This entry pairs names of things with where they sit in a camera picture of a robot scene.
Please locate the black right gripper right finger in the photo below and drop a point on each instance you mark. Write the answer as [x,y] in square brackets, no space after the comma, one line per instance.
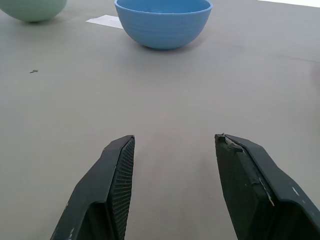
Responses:
[252,190]

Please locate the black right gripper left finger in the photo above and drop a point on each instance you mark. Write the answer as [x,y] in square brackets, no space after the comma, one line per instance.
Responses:
[105,190]

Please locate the white paper label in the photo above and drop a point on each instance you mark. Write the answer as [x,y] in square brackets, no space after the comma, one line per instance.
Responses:
[105,20]

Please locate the blue ribbed bowl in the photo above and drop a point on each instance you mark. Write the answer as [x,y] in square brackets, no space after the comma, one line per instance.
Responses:
[163,23]

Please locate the green bowl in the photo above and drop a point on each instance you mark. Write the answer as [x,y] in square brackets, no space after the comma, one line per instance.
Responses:
[32,10]

